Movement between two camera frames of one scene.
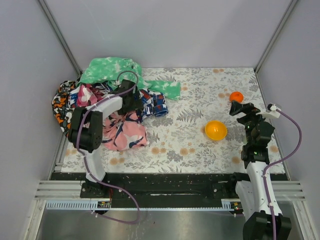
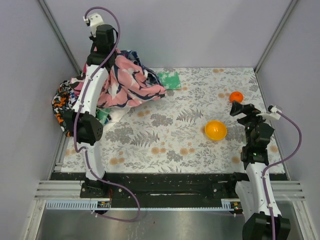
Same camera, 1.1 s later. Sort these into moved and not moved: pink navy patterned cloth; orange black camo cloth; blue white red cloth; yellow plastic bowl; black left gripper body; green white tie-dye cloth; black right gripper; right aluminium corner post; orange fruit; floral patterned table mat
Moved: green white tie-dye cloth; black left gripper body; blue white red cloth; pink navy patterned cloth
Not moved: yellow plastic bowl; orange fruit; floral patterned table mat; orange black camo cloth; right aluminium corner post; black right gripper
